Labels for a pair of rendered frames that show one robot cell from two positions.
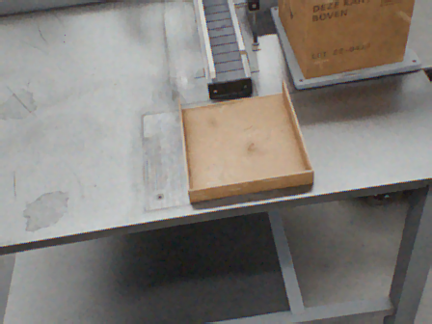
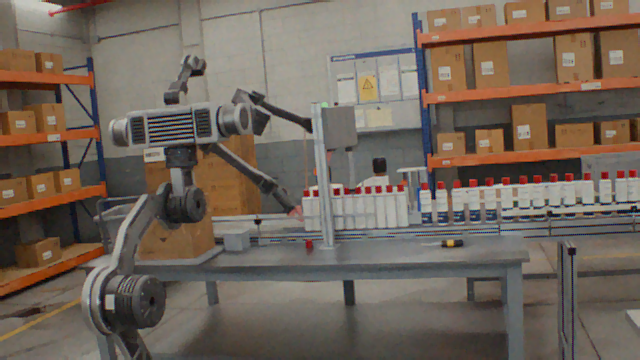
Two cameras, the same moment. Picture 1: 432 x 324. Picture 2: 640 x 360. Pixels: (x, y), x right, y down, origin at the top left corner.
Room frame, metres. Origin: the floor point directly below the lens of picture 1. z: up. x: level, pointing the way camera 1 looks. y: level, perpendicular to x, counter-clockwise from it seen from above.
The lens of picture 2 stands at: (2.64, -2.67, 1.41)
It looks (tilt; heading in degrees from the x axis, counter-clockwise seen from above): 6 degrees down; 107
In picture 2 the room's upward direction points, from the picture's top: 5 degrees counter-clockwise
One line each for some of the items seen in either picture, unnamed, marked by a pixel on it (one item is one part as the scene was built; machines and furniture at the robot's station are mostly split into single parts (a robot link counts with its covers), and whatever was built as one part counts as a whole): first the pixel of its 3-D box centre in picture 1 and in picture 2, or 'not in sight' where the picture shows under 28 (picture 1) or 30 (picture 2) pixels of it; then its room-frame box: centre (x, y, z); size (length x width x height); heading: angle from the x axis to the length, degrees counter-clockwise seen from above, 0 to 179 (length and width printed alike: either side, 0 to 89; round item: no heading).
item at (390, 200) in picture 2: not in sight; (390, 206); (2.18, -0.05, 0.98); 0.05 x 0.05 x 0.20
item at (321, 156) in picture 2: not in sight; (323, 175); (1.90, -0.19, 1.16); 0.04 x 0.04 x 0.67; 0
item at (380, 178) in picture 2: not in sight; (380, 181); (2.03, 0.55, 1.04); 0.09 x 0.09 x 0.29
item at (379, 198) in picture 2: not in sight; (380, 206); (2.13, -0.05, 0.98); 0.05 x 0.05 x 0.20
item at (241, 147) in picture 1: (240, 137); not in sight; (0.86, -0.06, 0.85); 0.30 x 0.26 x 0.04; 0
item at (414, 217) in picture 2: not in sight; (413, 196); (2.28, 0.05, 1.01); 0.14 x 0.13 x 0.26; 0
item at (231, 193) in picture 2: not in sight; (205, 195); (-0.54, 3.15, 0.70); 1.20 x 0.82 x 1.39; 7
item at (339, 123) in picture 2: not in sight; (335, 127); (1.97, -0.13, 1.38); 0.17 x 0.10 x 0.19; 56
